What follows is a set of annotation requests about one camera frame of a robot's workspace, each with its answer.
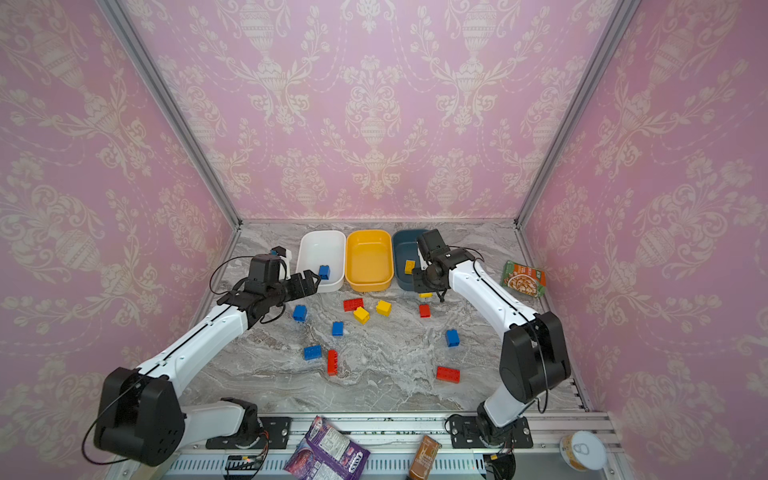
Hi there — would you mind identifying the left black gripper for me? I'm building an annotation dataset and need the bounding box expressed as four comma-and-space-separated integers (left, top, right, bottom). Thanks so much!
266, 268, 322, 308

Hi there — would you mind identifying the blue square lego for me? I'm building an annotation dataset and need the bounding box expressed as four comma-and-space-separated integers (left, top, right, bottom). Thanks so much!
292, 305, 308, 323

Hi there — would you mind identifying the white plastic container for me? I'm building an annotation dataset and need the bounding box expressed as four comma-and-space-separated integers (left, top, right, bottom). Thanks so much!
296, 230, 347, 294

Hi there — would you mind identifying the dark teal plastic container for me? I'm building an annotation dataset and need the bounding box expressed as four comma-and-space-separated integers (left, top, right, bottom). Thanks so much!
392, 229, 426, 291

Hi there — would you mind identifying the yellow plastic container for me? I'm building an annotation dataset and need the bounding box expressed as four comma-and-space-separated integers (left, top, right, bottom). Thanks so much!
345, 229, 394, 293

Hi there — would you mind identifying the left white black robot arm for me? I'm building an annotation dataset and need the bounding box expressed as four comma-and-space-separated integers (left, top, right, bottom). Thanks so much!
86, 270, 321, 466

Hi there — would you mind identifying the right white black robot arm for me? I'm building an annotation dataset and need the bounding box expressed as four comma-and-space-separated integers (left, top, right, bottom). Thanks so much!
412, 249, 572, 446

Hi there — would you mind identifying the red lego centre top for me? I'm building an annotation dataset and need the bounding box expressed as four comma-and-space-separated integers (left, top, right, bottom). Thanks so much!
343, 298, 364, 312

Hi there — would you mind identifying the yellow lego centre right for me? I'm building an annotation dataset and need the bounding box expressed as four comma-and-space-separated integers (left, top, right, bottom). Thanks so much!
376, 300, 392, 317

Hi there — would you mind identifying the yellow lego centre left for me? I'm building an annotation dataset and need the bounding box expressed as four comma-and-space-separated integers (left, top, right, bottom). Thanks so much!
353, 307, 370, 325

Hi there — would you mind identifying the blue long lego lower left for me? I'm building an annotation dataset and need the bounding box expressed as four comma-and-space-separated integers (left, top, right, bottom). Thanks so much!
303, 345, 323, 361

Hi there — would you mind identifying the red upright lego lower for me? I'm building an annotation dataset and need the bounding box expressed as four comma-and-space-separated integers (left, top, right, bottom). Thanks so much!
327, 350, 339, 376

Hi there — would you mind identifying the green food packet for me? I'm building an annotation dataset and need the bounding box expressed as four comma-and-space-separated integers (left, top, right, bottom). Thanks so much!
501, 260, 547, 298

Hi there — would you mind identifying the red long lego lower right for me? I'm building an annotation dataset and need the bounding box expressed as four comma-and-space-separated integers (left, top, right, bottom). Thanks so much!
436, 366, 461, 384

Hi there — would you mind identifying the purple snack box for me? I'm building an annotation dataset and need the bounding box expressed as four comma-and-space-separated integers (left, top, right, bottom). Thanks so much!
283, 416, 370, 480

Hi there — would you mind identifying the brown snack bar packet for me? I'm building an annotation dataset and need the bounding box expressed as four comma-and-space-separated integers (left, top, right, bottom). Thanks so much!
407, 435, 442, 480

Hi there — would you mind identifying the white tin can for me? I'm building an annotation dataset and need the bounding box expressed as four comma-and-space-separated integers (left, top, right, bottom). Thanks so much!
559, 431, 607, 472

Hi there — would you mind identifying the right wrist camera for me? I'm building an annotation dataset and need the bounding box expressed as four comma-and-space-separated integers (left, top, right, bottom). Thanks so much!
417, 229, 450, 264

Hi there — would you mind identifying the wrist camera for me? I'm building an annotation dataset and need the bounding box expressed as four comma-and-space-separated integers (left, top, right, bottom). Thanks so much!
417, 229, 450, 264
248, 246, 292, 284

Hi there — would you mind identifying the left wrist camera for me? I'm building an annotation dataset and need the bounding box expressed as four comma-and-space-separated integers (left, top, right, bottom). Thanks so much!
248, 246, 292, 284

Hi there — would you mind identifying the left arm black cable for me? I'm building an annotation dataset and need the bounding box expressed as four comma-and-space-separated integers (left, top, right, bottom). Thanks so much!
208, 255, 253, 296

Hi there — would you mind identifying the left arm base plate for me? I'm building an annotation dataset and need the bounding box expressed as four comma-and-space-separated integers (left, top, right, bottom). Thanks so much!
205, 416, 292, 451

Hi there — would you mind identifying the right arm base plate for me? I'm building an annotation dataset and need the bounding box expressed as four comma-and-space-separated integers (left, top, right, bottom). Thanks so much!
444, 414, 534, 449

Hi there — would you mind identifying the aluminium front rail frame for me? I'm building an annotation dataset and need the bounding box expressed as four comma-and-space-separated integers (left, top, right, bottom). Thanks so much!
106, 411, 633, 479

